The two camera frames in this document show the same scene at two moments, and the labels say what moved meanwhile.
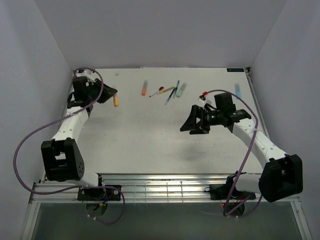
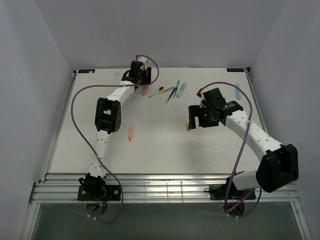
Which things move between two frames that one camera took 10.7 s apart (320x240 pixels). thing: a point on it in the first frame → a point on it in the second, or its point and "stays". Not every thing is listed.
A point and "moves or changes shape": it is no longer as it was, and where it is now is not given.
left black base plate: (107, 194) stays
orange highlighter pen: (144, 87) stays
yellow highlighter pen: (116, 100) moves or changes shape
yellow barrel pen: (166, 90) stays
